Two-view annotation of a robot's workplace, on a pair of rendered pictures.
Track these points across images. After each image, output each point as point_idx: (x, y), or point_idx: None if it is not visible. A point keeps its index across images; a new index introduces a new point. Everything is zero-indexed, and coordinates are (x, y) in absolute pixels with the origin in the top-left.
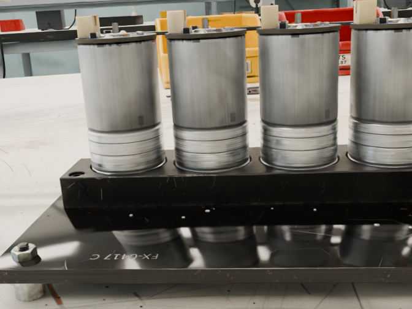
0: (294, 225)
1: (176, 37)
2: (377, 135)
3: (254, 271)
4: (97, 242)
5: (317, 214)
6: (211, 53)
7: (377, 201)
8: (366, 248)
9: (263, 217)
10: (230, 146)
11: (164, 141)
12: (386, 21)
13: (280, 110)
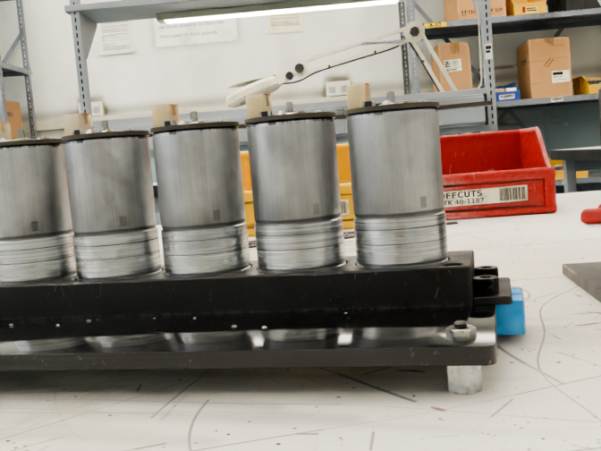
0: (153, 328)
1: (64, 139)
2: (267, 236)
3: (65, 357)
4: None
5: (190, 321)
6: (94, 153)
7: (269, 310)
8: (192, 341)
9: (133, 324)
10: (121, 253)
11: (71, 253)
12: (267, 115)
13: (167, 212)
